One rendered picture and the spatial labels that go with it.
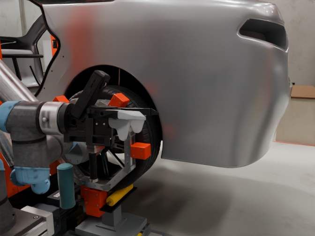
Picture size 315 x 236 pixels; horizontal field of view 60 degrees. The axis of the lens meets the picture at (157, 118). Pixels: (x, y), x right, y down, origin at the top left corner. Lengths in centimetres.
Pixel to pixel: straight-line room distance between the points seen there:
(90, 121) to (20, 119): 16
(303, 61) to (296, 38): 74
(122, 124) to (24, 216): 65
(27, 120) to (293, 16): 924
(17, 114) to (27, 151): 9
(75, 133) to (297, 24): 917
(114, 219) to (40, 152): 136
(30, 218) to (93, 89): 61
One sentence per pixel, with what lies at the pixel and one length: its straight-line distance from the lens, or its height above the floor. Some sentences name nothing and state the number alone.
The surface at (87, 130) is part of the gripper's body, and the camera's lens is 59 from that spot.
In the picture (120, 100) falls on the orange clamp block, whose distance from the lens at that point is 147.
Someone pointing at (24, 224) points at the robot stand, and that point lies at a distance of 105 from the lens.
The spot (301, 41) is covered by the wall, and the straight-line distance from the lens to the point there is 954.
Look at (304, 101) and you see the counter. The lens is 490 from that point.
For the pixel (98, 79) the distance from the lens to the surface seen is 58.
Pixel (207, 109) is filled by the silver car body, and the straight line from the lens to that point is 154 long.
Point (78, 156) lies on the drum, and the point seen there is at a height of 84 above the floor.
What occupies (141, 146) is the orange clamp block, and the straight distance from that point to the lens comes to 148.
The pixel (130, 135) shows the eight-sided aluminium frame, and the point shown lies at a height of 94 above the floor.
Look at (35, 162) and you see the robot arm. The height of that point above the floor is 112.
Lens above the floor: 135
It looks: 12 degrees down
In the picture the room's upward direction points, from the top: straight up
